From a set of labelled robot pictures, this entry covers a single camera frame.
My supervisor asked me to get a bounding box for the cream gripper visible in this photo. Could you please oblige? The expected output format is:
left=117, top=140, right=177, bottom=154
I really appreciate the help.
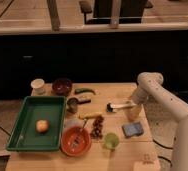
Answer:
left=125, top=103, right=142, bottom=121

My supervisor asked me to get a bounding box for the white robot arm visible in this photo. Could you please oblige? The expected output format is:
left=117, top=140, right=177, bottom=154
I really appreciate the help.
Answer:
left=128, top=72, right=188, bottom=171

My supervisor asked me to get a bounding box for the green plastic cup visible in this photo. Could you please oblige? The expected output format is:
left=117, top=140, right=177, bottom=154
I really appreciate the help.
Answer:
left=104, top=133, right=119, bottom=150

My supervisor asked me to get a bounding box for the white paper cup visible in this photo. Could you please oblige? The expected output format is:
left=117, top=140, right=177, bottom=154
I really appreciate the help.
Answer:
left=31, top=78, right=45, bottom=95

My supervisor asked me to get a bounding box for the blue sponge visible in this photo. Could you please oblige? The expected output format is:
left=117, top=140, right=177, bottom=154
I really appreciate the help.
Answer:
left=122, top=122, right=144, bottom=138

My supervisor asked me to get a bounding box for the purple grape bunch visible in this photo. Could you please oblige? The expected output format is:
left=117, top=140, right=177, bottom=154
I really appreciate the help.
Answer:
left=90, top=116, right=104, bottom=139

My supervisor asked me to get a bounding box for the green chili pepper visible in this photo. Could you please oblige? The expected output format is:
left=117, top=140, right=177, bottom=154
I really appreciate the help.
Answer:
left=74, top=88, right=96, bottom=95

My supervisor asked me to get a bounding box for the orange plastic bowl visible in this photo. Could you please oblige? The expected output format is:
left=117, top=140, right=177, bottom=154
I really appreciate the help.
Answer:
left=61, top=126, right=92, bottom=157

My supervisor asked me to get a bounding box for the dark red bowl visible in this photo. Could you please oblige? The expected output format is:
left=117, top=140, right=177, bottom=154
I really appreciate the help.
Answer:
left=52, top=78, right=72, bottom=96

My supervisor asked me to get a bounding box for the yellow apple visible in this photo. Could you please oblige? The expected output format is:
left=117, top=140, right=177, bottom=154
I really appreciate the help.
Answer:
left=36, top=120, right=49, bottom=133

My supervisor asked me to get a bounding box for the green plastic tray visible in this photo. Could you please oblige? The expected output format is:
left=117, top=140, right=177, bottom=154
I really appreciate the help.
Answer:
left=6, top=96, right=66, bottom=152

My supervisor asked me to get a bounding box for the black cable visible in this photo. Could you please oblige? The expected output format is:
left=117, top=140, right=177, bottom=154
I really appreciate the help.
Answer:
left=152, top=139, right=173, bottom=151

